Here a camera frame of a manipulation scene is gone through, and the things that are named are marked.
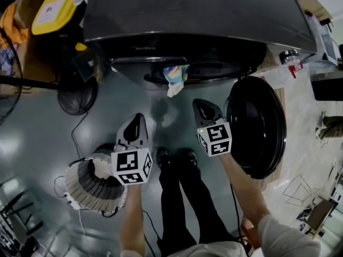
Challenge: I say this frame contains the person's white shirt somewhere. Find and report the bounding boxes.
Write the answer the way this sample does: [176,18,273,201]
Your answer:
[120,214,322,257]

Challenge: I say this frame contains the left hand-held gripper cable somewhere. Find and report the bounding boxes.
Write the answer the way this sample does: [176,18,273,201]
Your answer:
[141,210,162,257]

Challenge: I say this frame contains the person's black trousers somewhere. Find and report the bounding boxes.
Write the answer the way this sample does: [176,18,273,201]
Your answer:
[158,164,239,257]

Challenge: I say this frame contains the person's left black shoe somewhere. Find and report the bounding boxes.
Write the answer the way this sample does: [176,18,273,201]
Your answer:
[155,147,172,168]

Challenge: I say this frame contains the plastic-wrapped grey appliance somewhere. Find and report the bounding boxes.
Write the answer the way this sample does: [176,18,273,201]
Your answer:
[305,12,338,66]

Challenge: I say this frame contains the hand-held gripper cable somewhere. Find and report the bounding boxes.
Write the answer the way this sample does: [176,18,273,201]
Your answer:
[229,183,243,240]
[141,210,162,257]

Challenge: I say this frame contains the pastel striped clothes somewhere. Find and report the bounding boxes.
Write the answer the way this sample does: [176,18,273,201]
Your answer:
[162,64,190,98]

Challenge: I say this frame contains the person's black shoe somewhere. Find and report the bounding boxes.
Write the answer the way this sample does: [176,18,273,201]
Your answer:
[155,147,172,168]
[175,148,198,168]

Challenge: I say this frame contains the black floor cable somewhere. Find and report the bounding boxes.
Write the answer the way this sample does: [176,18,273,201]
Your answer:
[71,111,89,160]

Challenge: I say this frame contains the right hand-held gripper cable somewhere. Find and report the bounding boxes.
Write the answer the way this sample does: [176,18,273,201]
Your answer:
[229,183,243,240]

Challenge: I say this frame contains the black washing machine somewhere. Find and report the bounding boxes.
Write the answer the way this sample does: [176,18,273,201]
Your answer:
[83,0,318,90]

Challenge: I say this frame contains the black bin yellow lid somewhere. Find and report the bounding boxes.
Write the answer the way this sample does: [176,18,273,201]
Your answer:
[31,0,91,53]

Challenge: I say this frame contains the wire frame chair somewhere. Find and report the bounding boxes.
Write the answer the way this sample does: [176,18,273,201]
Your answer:
[282,174,326,206]

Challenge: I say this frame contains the person's right black shoe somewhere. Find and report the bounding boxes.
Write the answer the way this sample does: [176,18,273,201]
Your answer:
[175,148,198,168]

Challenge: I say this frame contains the black cabinet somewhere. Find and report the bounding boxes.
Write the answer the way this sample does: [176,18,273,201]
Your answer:
[310,71,343,101]

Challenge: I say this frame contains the clear water jug red handle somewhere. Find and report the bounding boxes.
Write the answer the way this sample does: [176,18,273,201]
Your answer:
[288,62,305,79]

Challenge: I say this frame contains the tall cardboard sheet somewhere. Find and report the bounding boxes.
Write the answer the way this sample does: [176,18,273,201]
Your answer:
[297,0,333,21]

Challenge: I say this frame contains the black floor fan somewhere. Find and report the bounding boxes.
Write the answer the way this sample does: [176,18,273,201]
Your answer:
[0,28,99,125]

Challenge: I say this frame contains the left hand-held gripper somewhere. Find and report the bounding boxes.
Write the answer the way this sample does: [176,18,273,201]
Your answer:
[110,113,153,186]

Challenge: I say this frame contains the white laundry basket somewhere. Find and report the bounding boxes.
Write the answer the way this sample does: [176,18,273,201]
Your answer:
[65,143,127,214]

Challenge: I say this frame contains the person's left forearm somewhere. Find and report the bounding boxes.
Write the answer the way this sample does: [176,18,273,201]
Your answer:
[120,182,147,254]

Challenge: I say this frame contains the brown cardboard box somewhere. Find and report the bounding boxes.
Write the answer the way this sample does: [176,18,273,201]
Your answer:
[0,0,58,82]

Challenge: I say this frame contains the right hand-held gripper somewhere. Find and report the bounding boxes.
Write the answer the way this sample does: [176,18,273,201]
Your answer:
[192,98,233,157]

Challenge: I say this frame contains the person's right forearm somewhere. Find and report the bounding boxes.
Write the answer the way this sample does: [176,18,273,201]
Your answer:
[219,154,270,226]

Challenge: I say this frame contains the white floor cable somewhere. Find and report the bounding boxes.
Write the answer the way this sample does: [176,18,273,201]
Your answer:
[77,209,87,238]

